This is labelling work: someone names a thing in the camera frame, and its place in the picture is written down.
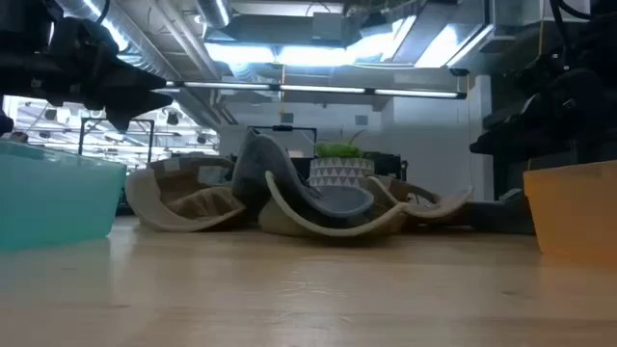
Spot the teal plastic bin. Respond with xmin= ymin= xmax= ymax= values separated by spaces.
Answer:
xmin=0 ymin=139 xmax=127 ymax=252

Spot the large silver ventilation duct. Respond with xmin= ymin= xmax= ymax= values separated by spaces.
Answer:
xmin=52 ymin=0 xmax=182 ymax=82

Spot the grey denim cap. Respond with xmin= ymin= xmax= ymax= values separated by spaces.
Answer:
xmin=462 ymin=189 xmax=537 ymax=236
xmin=230 ymin=128 xmax=376 ymax=219

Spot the yellow hanging cord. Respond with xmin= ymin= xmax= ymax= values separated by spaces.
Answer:
xmin=537 ymin=0 xmax=546 ymax=57

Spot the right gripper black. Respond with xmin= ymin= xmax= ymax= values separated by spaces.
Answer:
xmin=469 ymin=67 xmax=617 ymax=162

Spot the tan cap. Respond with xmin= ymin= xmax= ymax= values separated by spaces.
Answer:
xmin=368 ymin=174 xmax=476 ymax=226
xmin=257 ymin=171 xmax=409 ymax=238
xmin=124 ymin=155 xmax=248 ymax=233

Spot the grey ceiling box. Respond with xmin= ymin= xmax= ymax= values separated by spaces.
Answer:
xmin=311 ymin=12 xmax=347 ymax=42

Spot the long ceiling light bar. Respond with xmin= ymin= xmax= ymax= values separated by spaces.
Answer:
xmin=166 ymin=80 xmax=468 ymax=101

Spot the succulent in patterned white pot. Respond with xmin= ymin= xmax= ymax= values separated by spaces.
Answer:
xmin=308 ymin=128 xmax=376 ymax=189

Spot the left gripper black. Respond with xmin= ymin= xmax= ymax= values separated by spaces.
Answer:
xmin=0 ymin=17 xmax=174 ymax=134

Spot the orange plastic bin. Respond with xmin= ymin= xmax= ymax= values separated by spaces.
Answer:
xmin=523 ymin=160 xmax=617 ymax=266

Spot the small silver ventilation duct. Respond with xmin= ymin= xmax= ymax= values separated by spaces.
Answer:
xmin=195 ymin=0 xmax=232 ymax=29

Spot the black rig frame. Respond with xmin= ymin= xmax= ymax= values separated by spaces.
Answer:
xmin=254 ymin=124 xmax=318 ymax=158
xmin=78 ymin=117 xmax=156 ymax=158

